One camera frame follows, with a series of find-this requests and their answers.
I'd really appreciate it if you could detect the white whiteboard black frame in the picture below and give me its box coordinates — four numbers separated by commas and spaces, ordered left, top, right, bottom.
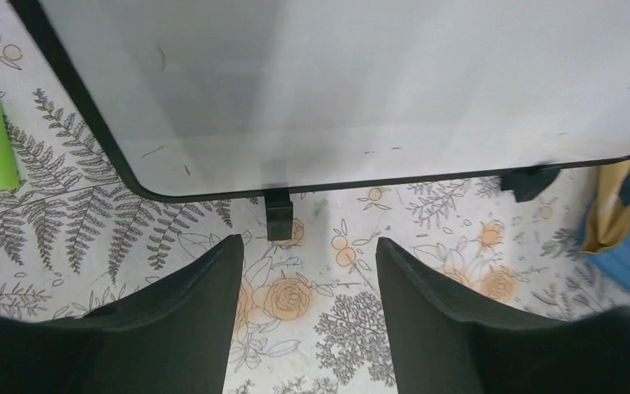
12, 1, 630, 240

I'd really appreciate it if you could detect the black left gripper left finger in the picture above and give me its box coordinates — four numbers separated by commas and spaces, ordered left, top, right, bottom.
0, 235, 244, 393

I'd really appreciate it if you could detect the floral tablecloth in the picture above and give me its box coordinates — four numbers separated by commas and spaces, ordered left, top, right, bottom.
0, 1, 630, 393

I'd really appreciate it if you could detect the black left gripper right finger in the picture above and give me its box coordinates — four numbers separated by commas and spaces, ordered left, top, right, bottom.
376, 237, 630, 393

